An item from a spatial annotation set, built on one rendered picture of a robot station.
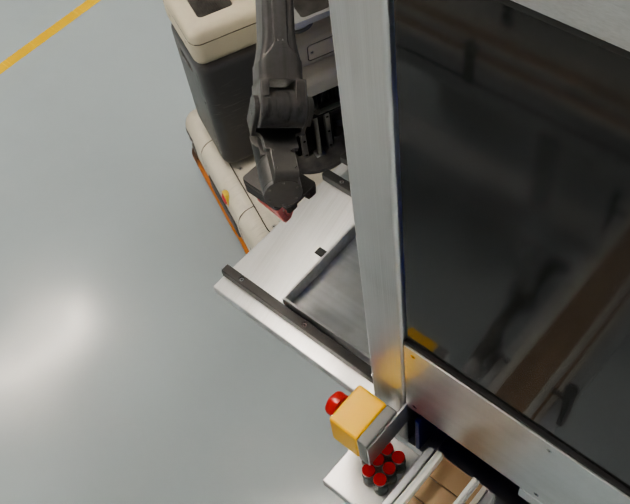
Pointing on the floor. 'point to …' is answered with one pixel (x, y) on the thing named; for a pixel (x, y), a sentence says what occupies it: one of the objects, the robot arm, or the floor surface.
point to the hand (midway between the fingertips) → (286, 216)
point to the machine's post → (375, 183)
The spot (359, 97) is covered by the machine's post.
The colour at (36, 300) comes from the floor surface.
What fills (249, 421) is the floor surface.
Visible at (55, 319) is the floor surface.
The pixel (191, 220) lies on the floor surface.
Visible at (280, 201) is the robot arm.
